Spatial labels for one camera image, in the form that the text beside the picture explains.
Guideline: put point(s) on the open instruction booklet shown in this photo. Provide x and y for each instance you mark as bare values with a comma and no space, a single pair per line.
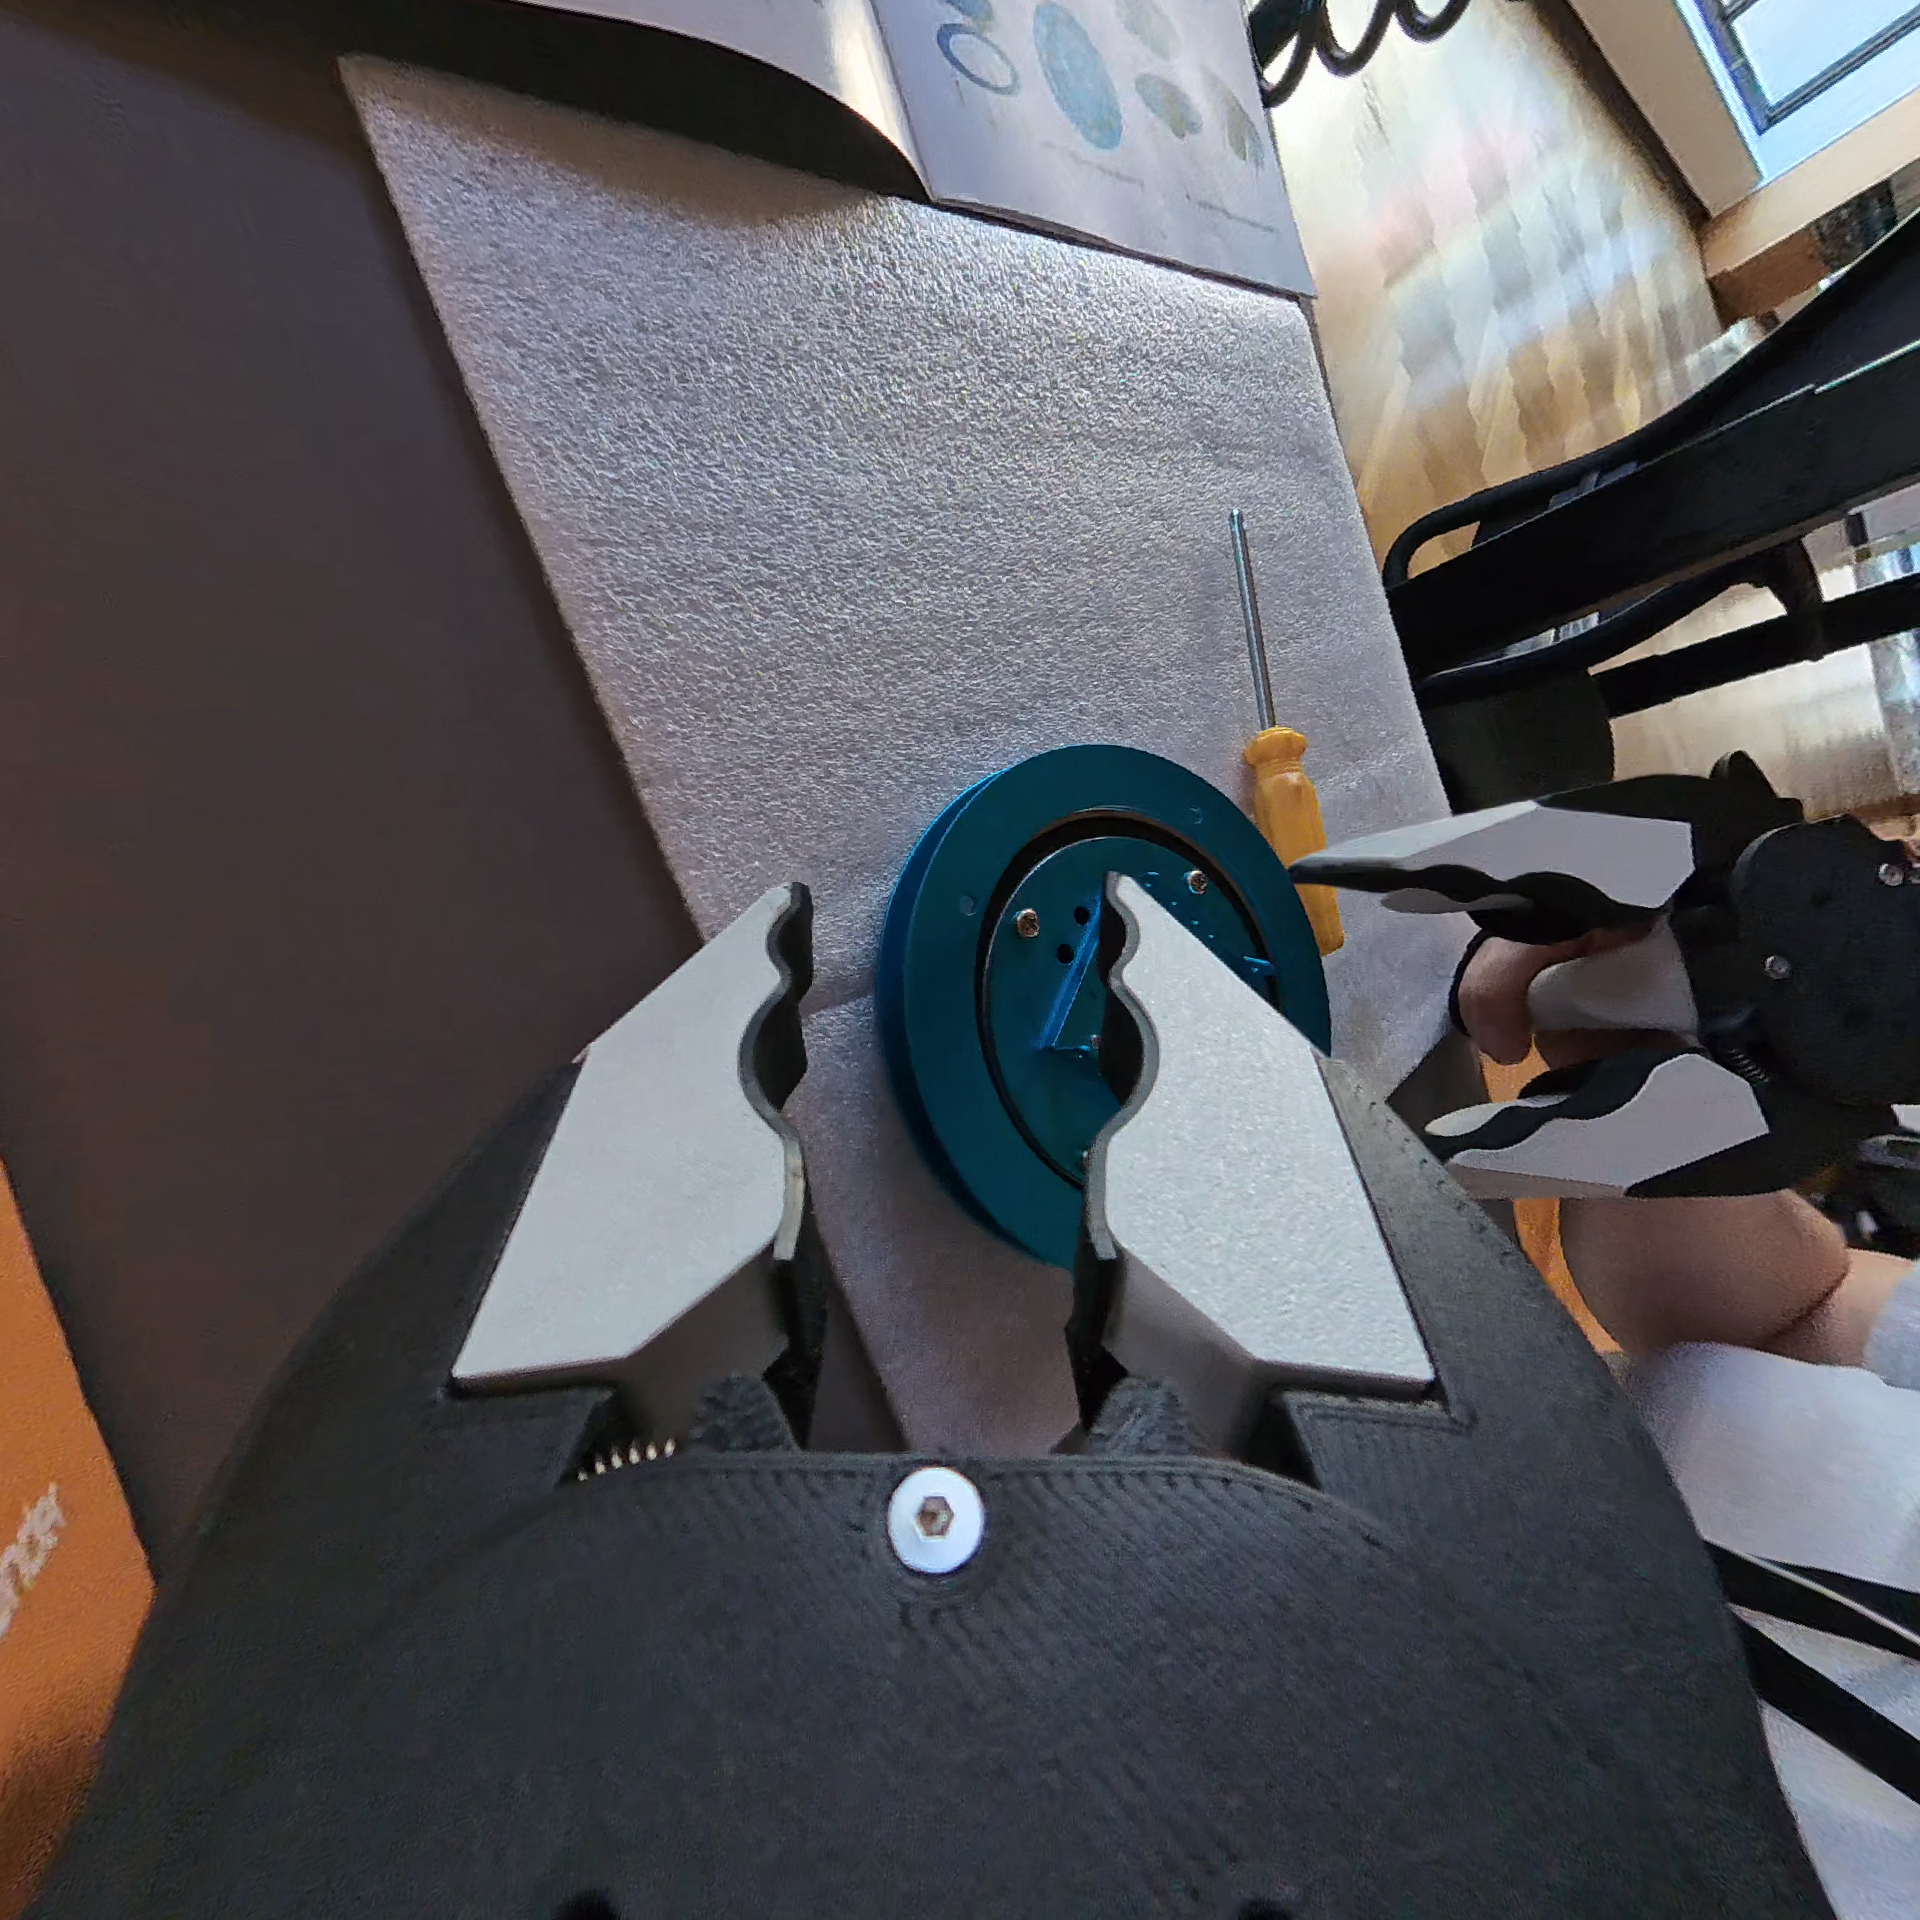
1080,121

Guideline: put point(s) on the grey desk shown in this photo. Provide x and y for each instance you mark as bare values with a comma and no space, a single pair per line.
300,600

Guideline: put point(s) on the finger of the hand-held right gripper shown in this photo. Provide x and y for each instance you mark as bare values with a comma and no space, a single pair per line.
1651,1148
1561,854

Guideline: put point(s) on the person's right hand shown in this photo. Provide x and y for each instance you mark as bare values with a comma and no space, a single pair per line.
1501,1004

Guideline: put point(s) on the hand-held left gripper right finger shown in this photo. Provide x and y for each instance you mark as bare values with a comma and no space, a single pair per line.
1261,1200

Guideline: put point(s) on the black office chair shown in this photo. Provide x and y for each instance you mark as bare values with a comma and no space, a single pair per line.
1651,524

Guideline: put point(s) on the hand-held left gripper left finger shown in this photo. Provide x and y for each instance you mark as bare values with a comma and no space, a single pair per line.
630,1200

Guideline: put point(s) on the large window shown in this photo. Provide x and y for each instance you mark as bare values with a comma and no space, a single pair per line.
1815,61

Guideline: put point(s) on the person's right forearm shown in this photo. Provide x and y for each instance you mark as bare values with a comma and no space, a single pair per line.
1695,1274

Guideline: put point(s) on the person's white hoodie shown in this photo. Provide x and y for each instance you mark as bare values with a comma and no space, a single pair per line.
1770,1454

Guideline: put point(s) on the blue round metal base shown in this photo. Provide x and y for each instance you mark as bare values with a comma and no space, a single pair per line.
944,1081

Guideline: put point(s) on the white foam sheet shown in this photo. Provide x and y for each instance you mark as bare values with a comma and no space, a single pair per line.
901,524

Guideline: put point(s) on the orange kit box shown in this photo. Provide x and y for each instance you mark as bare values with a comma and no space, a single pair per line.
60,1575

